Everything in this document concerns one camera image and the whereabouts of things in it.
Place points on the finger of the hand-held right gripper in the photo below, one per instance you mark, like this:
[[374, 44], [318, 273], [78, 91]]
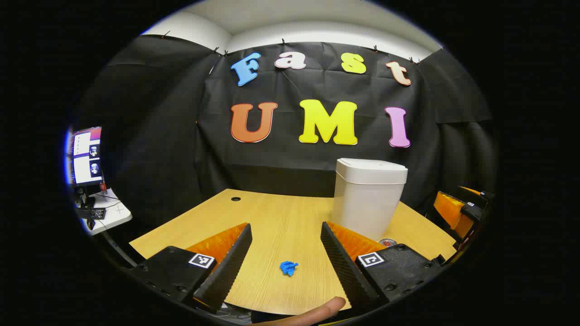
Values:
[[478, 194], [453, 213]]

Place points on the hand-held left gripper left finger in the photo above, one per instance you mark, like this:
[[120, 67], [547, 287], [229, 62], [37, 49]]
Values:
[[229, 267]]

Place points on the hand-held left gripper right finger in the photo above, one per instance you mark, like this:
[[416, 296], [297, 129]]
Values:
[[344, 267]]

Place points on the red pop can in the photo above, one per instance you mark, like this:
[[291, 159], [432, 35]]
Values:
[[388, 242]]

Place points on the blue paper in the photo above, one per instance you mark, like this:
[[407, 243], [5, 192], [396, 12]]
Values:
[[288, 268]]

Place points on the white desktop garbage bin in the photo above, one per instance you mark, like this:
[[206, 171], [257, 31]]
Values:
[[367, 199]]

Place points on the wooden desktop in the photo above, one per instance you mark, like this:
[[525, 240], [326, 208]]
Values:
[[281, 217]]

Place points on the white side table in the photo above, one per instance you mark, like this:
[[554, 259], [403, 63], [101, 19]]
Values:
[[113, 213]]

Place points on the black keyboard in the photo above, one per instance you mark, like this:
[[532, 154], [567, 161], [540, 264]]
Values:
[[90, 213]]

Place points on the black backdrop cloth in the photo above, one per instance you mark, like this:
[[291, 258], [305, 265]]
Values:
[[158, 136]]

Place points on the computer monitor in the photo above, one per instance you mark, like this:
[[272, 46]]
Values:
[[87, 156]]

